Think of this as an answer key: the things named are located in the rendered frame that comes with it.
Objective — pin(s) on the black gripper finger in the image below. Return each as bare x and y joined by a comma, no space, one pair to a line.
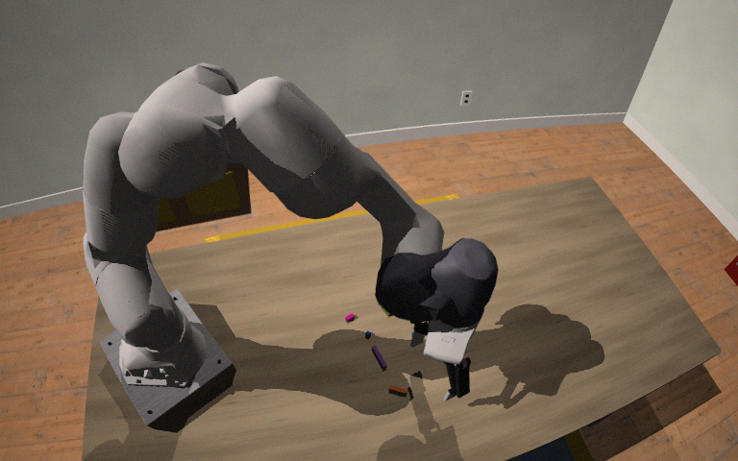
420,330
459,379

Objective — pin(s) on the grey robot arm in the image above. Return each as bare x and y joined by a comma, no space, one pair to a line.
176,143

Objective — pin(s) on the purple rod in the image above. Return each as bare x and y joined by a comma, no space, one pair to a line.
379,357

